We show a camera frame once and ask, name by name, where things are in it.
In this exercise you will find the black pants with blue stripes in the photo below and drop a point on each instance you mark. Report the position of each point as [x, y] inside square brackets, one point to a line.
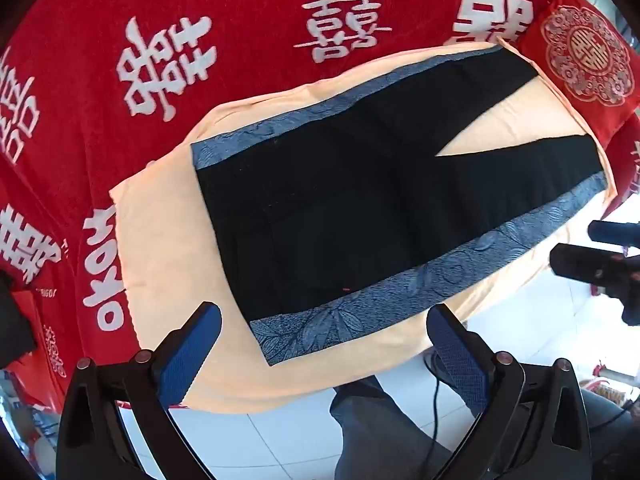
[350, 185]

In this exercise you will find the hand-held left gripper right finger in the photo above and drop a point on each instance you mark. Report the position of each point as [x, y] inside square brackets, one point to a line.
[457, 355]

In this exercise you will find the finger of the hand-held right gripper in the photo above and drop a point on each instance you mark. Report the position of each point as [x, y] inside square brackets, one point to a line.
[612, 232]
[580, 262]

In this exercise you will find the peach towel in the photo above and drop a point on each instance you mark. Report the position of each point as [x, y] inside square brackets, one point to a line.
[165, 210]

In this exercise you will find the red printed blanket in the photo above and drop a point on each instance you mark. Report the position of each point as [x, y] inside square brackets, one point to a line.
[250, 35]

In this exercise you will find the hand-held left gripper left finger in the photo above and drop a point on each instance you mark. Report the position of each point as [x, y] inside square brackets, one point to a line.
[192, 355]

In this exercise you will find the red ornamented cushion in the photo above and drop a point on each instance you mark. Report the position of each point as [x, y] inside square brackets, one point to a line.
[585, 55]

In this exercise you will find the person's grey trouser leg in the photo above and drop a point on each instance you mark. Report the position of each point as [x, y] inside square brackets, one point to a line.
[612, 435]
[380, 425]

